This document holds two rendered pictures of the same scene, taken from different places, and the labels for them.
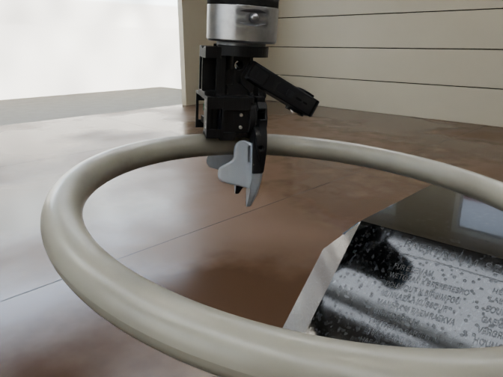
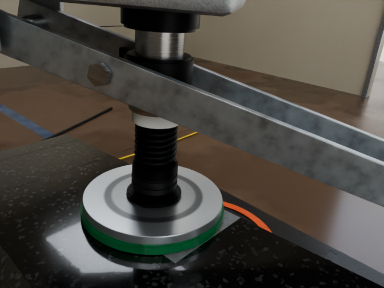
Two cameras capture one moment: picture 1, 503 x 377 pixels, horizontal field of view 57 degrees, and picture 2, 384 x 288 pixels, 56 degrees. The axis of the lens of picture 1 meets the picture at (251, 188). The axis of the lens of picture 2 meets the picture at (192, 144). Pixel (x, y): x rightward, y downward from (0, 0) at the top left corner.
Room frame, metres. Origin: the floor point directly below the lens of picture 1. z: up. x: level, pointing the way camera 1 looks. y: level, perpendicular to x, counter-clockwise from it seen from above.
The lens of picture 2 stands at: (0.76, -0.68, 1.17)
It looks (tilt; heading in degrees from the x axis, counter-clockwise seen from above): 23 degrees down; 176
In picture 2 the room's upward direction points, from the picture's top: 5 degrees clockwise
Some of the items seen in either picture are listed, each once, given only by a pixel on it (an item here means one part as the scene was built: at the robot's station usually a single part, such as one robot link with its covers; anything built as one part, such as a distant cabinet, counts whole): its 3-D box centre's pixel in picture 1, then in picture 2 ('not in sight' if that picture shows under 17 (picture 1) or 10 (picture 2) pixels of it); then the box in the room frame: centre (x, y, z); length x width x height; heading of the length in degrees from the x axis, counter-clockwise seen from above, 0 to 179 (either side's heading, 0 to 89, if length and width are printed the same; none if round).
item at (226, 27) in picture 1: (242, 27); not in sight; (0.62, 0.01, 1.12); 0.10 x 0.09 x 0.05; 18
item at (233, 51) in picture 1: (233, 92); not in sight; (0.62, 0.02, 1.03); 0.09 x 0.08 x 0.12; 108
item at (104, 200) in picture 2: not in sight; (154, 196); (0.27, -0.70, 0.87); 0.21 x 0.21 x 0.01
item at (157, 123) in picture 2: not in sight; (157, 108); (0.27, -0.70, 1.01); 0.07 x 0.07 x 0.04
